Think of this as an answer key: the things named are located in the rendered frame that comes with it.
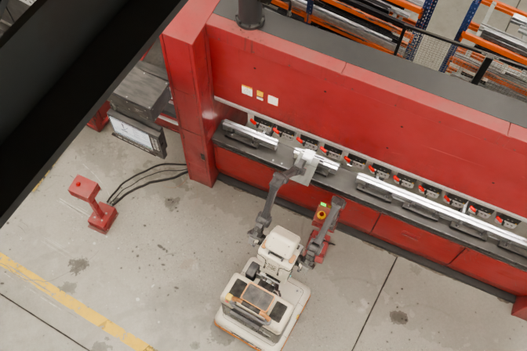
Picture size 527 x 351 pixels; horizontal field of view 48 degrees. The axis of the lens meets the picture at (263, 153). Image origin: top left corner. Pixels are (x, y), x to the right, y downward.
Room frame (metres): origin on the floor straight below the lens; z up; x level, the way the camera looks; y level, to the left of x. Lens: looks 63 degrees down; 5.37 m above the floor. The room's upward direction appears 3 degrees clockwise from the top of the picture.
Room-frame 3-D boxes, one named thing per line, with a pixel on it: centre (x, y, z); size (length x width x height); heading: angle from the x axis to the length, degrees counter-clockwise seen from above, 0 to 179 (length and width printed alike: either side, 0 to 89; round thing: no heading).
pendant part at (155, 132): (2.16, 0.95, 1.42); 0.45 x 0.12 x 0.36; 65
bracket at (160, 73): (2.47, 0.92, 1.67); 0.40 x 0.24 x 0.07; 69
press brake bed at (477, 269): (1.97, -0.98, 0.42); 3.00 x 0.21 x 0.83; 69
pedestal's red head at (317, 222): (1.80, -0.55, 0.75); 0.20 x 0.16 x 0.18; 70
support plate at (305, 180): (2.11, -0.34, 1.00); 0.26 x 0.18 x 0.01; 159
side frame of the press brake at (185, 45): (2.77, 0.45, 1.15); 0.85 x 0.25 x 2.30; 159
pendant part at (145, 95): (2.26, 0.96, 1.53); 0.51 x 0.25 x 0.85; 65
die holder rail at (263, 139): (2.45, 0.12, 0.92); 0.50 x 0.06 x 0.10; 69
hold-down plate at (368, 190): (1.98, -0.93, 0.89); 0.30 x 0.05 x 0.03; 69
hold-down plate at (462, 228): (1.68, -1.68, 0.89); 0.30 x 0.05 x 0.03; 69
